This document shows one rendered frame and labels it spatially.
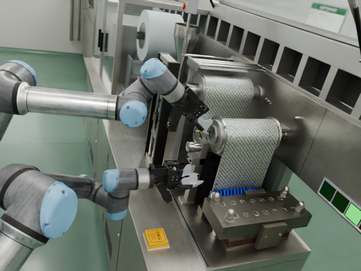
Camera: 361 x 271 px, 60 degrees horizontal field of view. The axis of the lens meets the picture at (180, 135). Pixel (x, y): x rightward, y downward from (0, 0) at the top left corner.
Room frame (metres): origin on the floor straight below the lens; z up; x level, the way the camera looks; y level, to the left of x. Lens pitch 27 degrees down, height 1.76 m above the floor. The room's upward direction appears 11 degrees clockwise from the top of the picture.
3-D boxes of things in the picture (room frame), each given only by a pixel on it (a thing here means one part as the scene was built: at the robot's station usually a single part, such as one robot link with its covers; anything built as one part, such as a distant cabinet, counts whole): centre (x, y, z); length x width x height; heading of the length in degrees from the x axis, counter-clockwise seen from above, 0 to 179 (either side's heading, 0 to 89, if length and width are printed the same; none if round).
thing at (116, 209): (0.87, 0.19, 1.01); 0.11 x 0.08 x 0.11; 69
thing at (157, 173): (0.94, 0.03, 1.12); 0.12 x 0.08 x 0.09; 115
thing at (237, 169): (1.08, -0.28, 1.12); 0.23 x 0.01 x 0.18; 115
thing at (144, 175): (0.90, 0.10, 1.11); 0.08 x 0.05 x 0.08; 25
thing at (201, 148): (1.09, -0.08, 1.05); 0.06 x 0.05 x 0.31; 115
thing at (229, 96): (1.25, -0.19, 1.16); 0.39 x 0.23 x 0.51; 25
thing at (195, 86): (1.30, 0.00, 1.33); 0.06 x 0.06 x 0.06; 25
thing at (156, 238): (0.84, 0.01, 0.91); 0.07 x 0.07 x 0.02; 25
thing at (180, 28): (1.78, 0.08, 1.50); 0.14 x 0.14 x 0.06
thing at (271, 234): (0.91, -0.41, 0.96); 0.10 x 0.03 x 0.11; 115
